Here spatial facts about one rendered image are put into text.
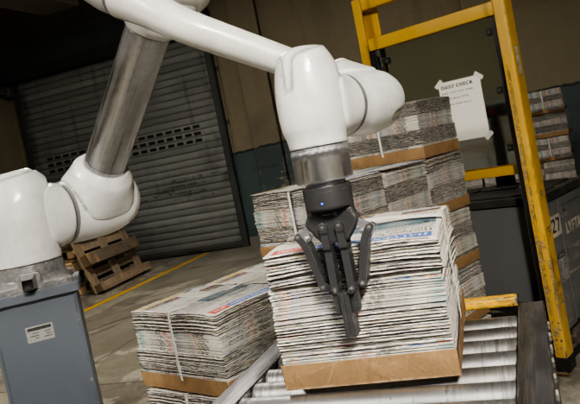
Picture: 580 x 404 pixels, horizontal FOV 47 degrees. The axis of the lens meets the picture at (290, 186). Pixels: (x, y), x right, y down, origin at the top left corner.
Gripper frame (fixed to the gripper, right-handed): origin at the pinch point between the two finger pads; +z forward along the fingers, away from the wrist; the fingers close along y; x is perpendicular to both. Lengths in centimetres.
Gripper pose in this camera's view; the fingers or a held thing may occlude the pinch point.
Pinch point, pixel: (349, 312)
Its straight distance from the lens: 106.4
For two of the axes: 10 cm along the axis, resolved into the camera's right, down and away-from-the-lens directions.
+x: -3.2, 1.0, -9.4
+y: -9.3, 1.6, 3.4
